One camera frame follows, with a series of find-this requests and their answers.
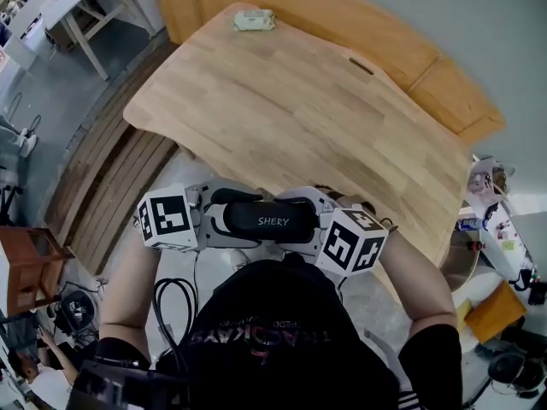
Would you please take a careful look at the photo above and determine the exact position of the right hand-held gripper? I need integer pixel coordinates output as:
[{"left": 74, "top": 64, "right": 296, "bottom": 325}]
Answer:
[{"left": 273, "top": 186, "right": 391, "bottom": 278}]

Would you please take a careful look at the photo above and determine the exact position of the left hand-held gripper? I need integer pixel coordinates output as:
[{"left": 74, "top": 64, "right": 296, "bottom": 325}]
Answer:
[{"left": 136, "top": 179, "right": 265, "bottom": 254}]

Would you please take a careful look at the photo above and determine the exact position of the person's left forearm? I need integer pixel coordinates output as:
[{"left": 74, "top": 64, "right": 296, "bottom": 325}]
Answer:
[{"left": 98, "top": 235, "right": 162, "bottom": 363}]

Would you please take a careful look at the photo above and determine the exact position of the person's right forearm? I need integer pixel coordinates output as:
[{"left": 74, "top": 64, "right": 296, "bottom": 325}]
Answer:
[{"left": 374, "top": 227, "right": 459, "bottom": 329}]

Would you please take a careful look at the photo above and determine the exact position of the person's right hand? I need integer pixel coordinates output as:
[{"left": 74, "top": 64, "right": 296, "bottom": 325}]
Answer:
[{"left": 329, "top": 190, "right": 378, "bottom": 216}]

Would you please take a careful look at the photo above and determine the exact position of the person's white shoe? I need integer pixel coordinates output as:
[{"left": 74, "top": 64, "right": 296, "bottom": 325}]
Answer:
[{"left": 229, "top": 249, "right": 259, "bottom": 273}]

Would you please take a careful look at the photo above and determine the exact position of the person's black shirt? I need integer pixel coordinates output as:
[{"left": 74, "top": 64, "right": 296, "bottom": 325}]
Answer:
[{"left": 68, "top": 253, "right": 465, "bottom": 410}]

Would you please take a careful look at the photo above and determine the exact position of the slatted wooden platform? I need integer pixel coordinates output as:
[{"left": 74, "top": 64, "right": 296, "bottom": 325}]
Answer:
[{"left": 44, "top": 39, "right": 181, "bottom": 275}]

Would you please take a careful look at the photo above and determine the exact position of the round metal bin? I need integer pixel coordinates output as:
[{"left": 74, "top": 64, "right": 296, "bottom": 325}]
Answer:
[{"left": 438, "top": 227, "right": 483, "bottom": 295}]

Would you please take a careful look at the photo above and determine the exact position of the black floor device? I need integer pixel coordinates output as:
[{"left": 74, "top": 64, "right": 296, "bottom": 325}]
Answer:
[{"left": 53, "top": 290, "right": 94, "bottom": 337}]

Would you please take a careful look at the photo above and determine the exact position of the white cluttered shelf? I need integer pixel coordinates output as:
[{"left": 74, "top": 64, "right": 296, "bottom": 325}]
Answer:
[{"left": 456, "top": 155, "right": 540, "bottom": 282}]

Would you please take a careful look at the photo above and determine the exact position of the pale wet wipes packet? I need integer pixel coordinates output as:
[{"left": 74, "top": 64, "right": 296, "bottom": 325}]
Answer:
[{"left": 232, "top": 9, "right": 278, "bottom": 32}]

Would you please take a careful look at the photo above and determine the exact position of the brown wooden stool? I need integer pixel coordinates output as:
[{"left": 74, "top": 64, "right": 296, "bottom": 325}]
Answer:
[{"left": 0, "top": 225, "right": 74, "bottom": 316}]

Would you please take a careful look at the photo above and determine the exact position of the orange wooden cabinet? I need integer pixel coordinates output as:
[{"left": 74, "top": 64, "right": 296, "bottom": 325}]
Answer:
[{"left": 150, "top": 0, "right": 508, "bottom": 145}]

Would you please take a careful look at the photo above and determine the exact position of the orange paper envelope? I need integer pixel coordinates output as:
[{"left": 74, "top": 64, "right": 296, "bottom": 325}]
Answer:
[{"left": 463, "top": 280, "right": 528, "bottom": 344}]

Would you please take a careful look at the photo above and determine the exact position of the white table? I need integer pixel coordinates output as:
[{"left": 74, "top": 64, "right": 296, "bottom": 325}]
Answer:
[{"left": 39, "top": 0, "right": 156, "bottom": 81}]

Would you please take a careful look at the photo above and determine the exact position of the black round device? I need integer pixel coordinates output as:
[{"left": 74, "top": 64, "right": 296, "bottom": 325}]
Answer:
[{"left": 486, "top": 350, "right": 547, "bottom": 399}]

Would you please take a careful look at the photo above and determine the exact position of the black cable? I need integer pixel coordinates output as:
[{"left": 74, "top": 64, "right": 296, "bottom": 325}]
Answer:
[{"left": 152, "top": 277, "right": 201, "bottom": 360}]

